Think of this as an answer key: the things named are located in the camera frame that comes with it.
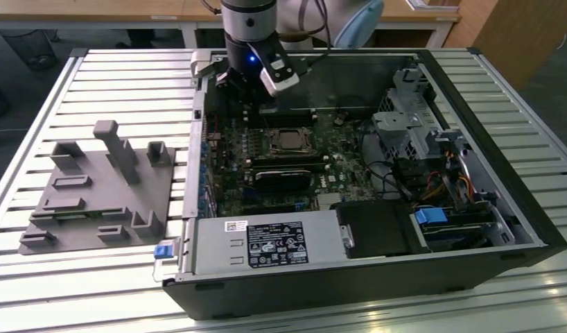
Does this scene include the CPU silver top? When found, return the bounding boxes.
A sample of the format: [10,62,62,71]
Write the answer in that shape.
[272,130,312,149]

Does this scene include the metal socket cover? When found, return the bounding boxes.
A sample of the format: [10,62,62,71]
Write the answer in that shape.
[266,127,317,154]

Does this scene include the CPU socket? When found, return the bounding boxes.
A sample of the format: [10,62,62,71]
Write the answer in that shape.
[262,126,320,156]

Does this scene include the black expansion slot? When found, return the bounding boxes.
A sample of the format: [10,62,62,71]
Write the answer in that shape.
[242,205,297,214]

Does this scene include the black drive bay cover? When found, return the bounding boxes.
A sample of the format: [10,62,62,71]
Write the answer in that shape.
[331,200,431,260]

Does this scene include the person dark legs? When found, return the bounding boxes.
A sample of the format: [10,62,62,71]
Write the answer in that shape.
[113,29,157,49]

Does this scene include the wooden desk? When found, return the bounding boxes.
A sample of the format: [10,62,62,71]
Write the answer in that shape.
[0,0,463,49]

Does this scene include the green RAM stick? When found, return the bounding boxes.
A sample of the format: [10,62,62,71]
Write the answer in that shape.
[249,155,327,171]

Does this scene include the black graphics card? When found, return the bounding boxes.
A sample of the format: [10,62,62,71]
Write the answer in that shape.
[252,168,315,194]

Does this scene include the green motherboard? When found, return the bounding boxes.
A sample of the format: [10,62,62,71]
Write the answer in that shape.
[201,108,381,219]

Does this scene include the white book stack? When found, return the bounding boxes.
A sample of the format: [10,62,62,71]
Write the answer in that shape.
[405,0,463,11]

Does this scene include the silver drive cage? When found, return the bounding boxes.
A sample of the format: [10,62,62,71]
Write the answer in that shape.
[369,67,472,161]

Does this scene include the black mesh bin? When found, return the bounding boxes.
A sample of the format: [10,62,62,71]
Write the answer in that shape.
[0,28,61,71]

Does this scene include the silver chipset heatsink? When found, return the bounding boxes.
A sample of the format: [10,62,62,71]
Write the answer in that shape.
[315,193,347,212]

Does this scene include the grey parts rack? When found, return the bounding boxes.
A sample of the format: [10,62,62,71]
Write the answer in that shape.
[16,119,178,257]

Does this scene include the silver power supply unit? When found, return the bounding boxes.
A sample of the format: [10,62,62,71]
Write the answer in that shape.
[188,210,349,275]

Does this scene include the wooden cabinet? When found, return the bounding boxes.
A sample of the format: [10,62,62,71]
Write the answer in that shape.
[441,0,567,92]

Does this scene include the blue disk carrier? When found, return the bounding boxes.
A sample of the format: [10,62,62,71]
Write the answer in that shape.
[415,206,451,228]

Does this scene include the disk bay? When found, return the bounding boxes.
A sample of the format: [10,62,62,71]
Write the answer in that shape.
[409,204,517,253]

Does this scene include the black PC case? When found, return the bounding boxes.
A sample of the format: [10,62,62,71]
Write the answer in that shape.
[160,46,567,321]

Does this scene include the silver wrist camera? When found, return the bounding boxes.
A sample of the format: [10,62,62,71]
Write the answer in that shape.
[257,51,302,99]

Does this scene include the black cable bundle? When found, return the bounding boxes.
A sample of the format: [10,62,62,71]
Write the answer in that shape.
[364,158,429,205]

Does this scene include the coloured wire bundle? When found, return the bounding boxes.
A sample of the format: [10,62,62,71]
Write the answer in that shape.
[420,169,479,206]

